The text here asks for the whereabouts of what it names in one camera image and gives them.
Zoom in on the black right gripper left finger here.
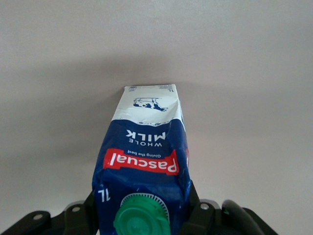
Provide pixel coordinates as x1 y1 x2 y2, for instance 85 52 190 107
0 190 99 235

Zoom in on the blue Pascal milk carton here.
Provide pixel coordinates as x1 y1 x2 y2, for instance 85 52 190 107
91 83 193 235

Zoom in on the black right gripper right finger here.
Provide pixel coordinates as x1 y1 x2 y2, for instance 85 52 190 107
180 180 223 235

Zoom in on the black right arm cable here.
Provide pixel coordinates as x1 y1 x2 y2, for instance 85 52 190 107
221 199 280 235

